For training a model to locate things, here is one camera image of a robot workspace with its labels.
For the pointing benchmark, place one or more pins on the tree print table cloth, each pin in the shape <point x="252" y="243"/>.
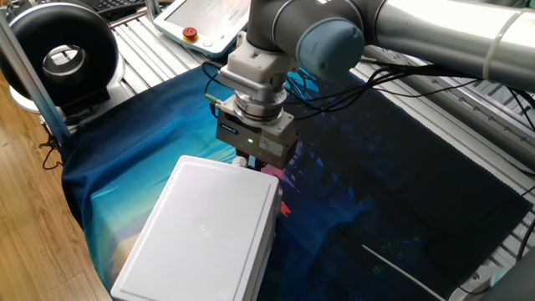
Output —
<point x="376" y="188"/>

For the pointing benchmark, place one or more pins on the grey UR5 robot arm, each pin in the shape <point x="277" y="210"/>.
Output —
<point x="418" y="29"/>

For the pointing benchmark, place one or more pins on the white drawer knob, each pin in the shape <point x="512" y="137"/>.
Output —
<point x="239" y="161"/>

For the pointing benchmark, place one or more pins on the aluminium frame post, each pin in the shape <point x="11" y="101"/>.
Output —
<point x="37" y="92"/>

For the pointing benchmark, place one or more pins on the black round fan housing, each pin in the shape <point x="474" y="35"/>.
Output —
<point x="37" y="42"/>

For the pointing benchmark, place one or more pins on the white teach pendant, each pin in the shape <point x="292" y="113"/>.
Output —
<point x="205" y="25"/>

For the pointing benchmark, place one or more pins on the black keyboard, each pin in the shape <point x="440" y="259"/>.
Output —
<point x="113" y="5"/>

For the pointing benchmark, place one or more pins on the white plastic drawer cabinet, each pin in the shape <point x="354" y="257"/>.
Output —
<point x="200" y="234"/>

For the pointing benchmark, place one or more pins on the grey Schunk gripper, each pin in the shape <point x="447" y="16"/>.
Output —
<point x="267" y="144"/>

